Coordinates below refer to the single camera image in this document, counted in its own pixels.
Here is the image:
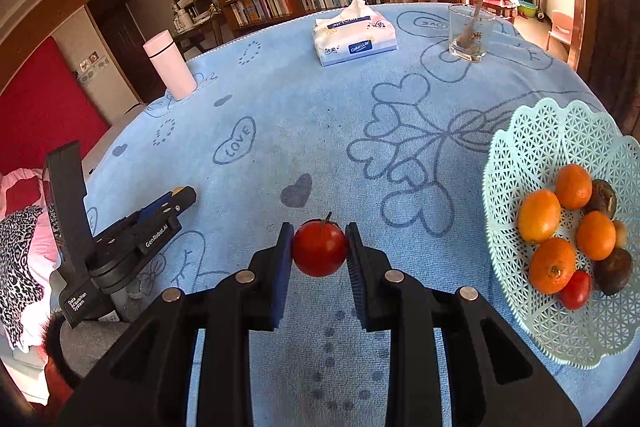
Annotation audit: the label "oval red cherry tomato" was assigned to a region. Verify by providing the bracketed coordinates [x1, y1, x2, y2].
[558, 270, 593, 311]

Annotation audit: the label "person's left forearm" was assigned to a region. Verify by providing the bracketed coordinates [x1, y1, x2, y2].
[42, 292, 146, 408]

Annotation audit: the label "pink plastic chair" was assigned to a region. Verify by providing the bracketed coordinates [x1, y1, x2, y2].
[546, 9, 573, 55]

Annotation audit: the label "oval yellow-orange orange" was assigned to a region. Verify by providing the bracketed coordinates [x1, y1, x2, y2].
[517, 189, 562, 245]

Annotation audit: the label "dark wooden door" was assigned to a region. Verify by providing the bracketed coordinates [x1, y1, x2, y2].
[85, 0, 146, 105]

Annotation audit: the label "leopard print cloth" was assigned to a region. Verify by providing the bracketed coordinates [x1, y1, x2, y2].
[0, 206, 51, 343]

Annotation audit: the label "white tissue pack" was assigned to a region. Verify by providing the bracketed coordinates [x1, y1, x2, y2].
[312, 0, 399, 68]

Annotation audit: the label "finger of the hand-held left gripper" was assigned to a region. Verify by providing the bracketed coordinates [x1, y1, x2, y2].
[131, 186, 197, 228]

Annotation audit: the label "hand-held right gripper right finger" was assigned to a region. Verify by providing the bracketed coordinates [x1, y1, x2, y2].
[345, 222, 583, 427]

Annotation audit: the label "pink thermos bottle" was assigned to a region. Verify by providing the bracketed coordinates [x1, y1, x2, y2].
[142, 32, 198, 102]

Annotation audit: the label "light blue plastic lattice basket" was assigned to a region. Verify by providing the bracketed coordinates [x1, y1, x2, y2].
[482, 98, 640, 369]

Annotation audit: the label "red wall panel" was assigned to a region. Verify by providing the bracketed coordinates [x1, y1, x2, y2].
[0, 36, 111, 180]

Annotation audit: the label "dark wooden side shelf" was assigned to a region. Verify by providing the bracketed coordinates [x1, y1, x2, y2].
[165, 0, 226, 52]

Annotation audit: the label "round red cherry tomato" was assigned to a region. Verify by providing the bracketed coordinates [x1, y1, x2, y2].
[291, 213, 350, 278]

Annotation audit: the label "small orange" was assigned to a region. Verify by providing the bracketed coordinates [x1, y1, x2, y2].
[575, 210, 617, 261]

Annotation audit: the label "dark wrinkled passion fruit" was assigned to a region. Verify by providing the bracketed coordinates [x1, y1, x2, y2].
[594, 248, 633, 297]
[584, 179, 618, 219]

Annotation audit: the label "clear drinking glass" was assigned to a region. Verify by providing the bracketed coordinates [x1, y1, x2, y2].
[447, 3, 496, 64]

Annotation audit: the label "pink bedding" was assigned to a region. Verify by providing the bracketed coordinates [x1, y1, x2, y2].
[0, 167, 58, 268]

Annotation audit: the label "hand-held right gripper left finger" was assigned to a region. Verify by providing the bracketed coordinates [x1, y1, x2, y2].
[57, 222, 296, 427]

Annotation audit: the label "wall stickers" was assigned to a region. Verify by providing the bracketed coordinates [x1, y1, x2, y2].
[75, 52, 113, 88]

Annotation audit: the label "round orange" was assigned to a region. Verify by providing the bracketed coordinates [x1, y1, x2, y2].
[555, 164, 593, 210]

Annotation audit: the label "orange with dark scuff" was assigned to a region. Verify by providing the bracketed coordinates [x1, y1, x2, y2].
[529, 237, 577, 295]

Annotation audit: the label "white spoon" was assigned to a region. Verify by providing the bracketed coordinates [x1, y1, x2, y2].
[456, 0, 496, 50]

